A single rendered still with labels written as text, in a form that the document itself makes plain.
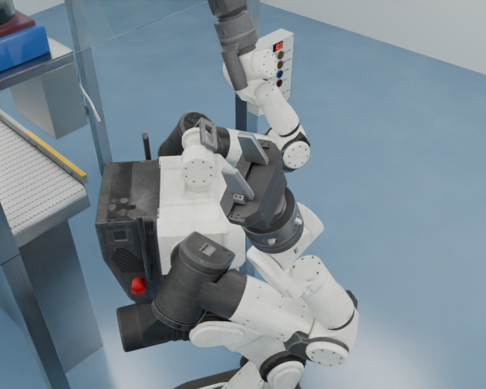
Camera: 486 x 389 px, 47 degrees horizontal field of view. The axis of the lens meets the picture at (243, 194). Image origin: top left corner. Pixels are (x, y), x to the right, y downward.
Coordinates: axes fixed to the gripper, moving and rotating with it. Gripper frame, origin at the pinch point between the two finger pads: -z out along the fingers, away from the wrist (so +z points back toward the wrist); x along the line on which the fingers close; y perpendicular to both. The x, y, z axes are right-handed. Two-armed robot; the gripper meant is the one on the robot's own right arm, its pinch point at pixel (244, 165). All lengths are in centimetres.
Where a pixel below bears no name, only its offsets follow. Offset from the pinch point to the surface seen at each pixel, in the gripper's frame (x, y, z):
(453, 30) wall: 288, -29, 265
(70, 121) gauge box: 29, -81, 48
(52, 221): 8, -92, 73
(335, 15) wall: 307, -126, 277
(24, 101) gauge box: 30, -95, 43
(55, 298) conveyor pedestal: -8, -108, 111
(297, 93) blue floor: 196, -114, 243
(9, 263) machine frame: -10, -88, 62
